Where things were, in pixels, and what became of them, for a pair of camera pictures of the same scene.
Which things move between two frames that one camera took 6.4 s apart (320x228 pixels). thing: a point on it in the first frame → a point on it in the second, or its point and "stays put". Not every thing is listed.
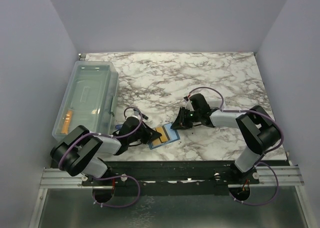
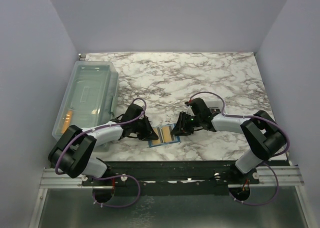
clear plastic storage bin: (91, 99) stays put
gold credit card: (163, 138) → (166, 134)
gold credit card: (156, 142) stays put
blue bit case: (168, 135) stays put
